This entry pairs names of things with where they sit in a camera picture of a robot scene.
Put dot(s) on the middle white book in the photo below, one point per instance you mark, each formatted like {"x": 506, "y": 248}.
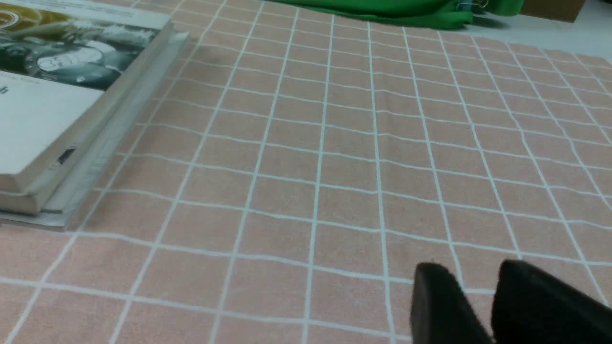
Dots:
{"x": 32, "y": 204}

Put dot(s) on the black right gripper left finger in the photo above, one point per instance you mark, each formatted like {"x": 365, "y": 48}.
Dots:
{"x": 440, "y": 312}

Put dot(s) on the pink grid-pattern tablecloth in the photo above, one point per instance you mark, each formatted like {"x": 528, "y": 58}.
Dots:
{"x": 294, "y": 168}

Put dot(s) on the bottom thin white book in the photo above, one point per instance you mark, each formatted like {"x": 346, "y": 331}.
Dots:
{"x": 76, "y": 187}

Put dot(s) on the green cloth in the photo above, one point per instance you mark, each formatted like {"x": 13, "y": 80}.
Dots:
{"x": 432, "y": 14}

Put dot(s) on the top book with photo cover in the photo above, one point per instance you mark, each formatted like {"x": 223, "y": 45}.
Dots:
{"x": 60, "y": 61}

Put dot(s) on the brown cardboard box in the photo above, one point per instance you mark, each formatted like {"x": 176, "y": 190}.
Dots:
{"x": 556, "y": 10}

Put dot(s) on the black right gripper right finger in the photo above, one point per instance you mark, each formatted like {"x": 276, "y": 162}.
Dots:
{"x": 531, "y": 306}

